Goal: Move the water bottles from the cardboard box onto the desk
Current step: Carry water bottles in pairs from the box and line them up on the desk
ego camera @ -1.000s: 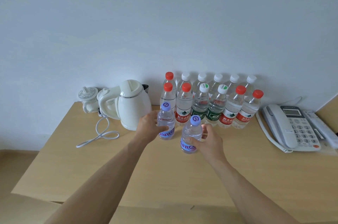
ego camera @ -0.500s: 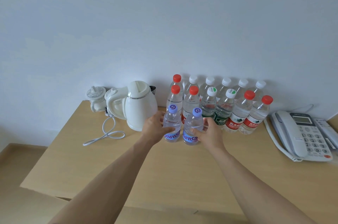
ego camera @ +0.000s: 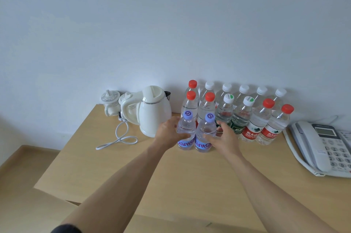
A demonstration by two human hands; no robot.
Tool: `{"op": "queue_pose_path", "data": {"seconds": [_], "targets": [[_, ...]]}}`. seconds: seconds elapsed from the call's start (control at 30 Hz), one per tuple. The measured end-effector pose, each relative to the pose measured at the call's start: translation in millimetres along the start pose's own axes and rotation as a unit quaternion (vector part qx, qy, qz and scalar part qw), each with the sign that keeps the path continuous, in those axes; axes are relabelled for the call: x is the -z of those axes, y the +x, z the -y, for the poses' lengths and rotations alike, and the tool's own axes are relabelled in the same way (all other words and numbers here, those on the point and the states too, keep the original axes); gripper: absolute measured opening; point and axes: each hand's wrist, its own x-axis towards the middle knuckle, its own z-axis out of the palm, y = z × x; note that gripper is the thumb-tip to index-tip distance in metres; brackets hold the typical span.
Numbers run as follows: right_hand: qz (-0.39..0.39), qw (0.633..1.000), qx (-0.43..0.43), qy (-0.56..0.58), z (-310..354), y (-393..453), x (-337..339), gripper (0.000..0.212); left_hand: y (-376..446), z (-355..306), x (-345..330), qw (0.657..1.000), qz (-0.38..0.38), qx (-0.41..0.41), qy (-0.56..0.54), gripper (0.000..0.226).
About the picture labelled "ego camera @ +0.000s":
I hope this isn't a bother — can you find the white electric kettle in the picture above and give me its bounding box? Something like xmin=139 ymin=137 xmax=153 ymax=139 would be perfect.
xmin=120 ymin=85 xmax=173 ymax=138

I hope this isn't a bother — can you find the white cap water bottle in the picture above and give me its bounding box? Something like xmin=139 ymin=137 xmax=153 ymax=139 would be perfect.
xmin=200 ymin=81 xmax=216 ymax=99
xmin=233 ymin=84 xmax=250 ymax=103
xmin=216 ymin=83 xmax=233 ymax=104
xmin=270 ymin=88 xmax=288 ymax=111
xmin=251 ymin=86 xmax=268 ymax=107

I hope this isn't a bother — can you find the black t-shirt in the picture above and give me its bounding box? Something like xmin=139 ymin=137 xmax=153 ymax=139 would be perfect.
xmin=50 ymin=224 xmax=83 ymax=233

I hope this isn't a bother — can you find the white telephone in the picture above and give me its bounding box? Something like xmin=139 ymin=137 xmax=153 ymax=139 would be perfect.
xmin=282 ymin=120 xmax=351 ymax=178

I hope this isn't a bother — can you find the person's right forearm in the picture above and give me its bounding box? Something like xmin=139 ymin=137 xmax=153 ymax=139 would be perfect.
xmin=230 ymin=156 xmax=339 ymax=233

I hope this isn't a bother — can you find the person's right hand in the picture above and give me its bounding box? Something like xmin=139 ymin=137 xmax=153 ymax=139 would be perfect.
xmin=204 ymin=121 xmax=243 ymax=161

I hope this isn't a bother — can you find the person's left hand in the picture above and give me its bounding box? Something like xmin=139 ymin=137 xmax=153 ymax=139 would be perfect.
xmin=153 ymin=116 xmax=192 ymax=151

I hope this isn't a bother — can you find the red cap water bottle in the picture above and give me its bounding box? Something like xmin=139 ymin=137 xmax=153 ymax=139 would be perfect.
xmin=181 ymin=90 xmax=199 ymax=121
xmin=185 ymin=79 xmax=199 ymax=99
xmin=240 ymin=98 xmax=276 ymax=143
xmin=197 ymin=92 xmax=216 ymax=121
xmin=256 ymin=104 xmax=295 ymax=146

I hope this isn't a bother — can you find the green label water bottle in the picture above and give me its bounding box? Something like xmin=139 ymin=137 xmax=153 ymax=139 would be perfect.
xmin=215 ymin=94 xmax=234 ymax=125
xmin=229 ymin=96 xmax=256 ymax=135

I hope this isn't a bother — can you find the purple cap water bottle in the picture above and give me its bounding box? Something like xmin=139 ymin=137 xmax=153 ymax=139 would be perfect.
xmin=176 ymin=110 xmax=197 ymax=150
xmin=195 ymin=113 xmax=217 ymax=153

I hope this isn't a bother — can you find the wooden table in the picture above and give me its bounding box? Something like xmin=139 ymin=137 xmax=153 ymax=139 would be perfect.
xmin=34 ymin=104 xmax=351 ymax=233

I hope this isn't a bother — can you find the person's left forearm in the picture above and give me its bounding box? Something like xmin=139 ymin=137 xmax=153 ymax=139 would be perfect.
xmin=60 ymin=142 xmax=170 ymax=233

